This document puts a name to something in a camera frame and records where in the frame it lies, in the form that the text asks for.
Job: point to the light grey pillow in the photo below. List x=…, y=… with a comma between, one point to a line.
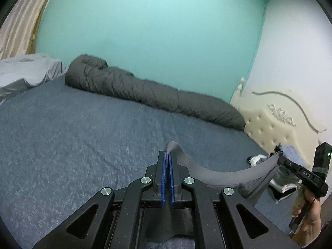
x=23, y=72

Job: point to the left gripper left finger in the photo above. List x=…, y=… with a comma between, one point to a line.
x=112, y=218

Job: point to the cream tufted headboard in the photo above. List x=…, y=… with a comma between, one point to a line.
x=273, y=116

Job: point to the person's right hand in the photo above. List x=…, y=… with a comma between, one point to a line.
x=311, y=226

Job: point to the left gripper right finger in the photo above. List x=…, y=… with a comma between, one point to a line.
x=222, y=218

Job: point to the grey boxer shorts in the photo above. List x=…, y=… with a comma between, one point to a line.
x=161, y=225

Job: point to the dark grey rolled duvet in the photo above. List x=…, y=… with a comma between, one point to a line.
x=93, y=74

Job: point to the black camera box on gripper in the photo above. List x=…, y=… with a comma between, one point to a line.
x=322, y=160

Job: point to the folded clothes pile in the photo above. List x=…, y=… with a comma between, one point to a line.
x=284, y=183

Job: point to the beige striped curtain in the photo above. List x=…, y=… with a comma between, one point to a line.
x=20, y=28

